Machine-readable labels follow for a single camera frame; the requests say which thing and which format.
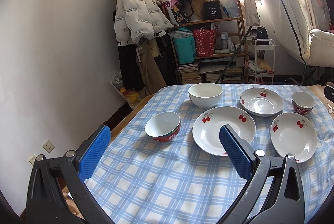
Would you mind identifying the stack of books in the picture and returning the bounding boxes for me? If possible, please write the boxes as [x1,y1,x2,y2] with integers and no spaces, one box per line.
[178,62,201,84]

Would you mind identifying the teal shopping bag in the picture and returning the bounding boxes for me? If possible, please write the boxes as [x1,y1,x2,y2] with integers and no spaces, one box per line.
[169,27,196,65]

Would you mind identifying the white wall socket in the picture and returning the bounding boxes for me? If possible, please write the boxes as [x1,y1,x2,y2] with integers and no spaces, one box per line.
[42,139,55,153]
[28,154,36,165]

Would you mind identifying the white puffer jacket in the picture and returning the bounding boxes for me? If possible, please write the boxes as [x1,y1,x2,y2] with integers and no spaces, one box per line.
[114,0,173,46]

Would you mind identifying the cherry plate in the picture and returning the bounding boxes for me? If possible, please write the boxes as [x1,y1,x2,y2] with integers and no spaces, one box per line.
[270,112,317,163]
[239,88,284,117]
[192,107,256,156]

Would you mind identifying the white duvet bedding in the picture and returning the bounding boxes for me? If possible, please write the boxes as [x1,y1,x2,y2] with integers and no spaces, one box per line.
[263,0,333,68]

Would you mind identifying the red patterned bowl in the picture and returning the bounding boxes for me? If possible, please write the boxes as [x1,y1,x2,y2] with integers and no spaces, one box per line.
[145,112,181,142]
[292,92,315,115]

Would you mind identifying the cherry plate back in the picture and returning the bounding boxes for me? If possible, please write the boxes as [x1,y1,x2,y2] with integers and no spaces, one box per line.
[239,88,284,117]

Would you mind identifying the black box marked 40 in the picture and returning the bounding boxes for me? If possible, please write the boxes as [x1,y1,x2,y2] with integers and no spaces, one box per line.
[203,1,222,20]

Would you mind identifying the wooden shelf unit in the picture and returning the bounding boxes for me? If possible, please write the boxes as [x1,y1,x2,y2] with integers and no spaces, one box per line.
[163,0,248,84]

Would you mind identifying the large white bowl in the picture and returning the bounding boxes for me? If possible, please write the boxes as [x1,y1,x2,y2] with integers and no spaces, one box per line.
[188,83,223,108]

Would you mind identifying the white metal trolley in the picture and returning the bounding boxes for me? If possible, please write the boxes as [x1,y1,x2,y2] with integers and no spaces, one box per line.
[247,39,276,84]

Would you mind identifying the red gift bag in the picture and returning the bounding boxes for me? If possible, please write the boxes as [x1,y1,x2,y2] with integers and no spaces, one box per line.
[193,29,217,57]

